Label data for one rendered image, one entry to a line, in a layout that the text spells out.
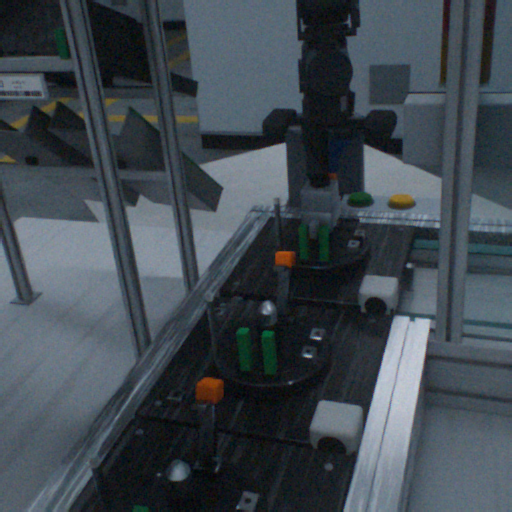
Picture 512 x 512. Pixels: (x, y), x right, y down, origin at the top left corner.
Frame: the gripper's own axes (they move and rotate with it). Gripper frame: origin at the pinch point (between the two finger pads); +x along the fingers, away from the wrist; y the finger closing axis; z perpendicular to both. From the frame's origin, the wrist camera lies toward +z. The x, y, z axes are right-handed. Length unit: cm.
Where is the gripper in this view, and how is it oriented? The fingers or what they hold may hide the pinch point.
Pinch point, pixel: (329, 157)
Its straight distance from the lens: 102.4
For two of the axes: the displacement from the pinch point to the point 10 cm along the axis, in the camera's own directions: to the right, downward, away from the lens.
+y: -9.4, -0.8, 3.2
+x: 0.9, 8.8, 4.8
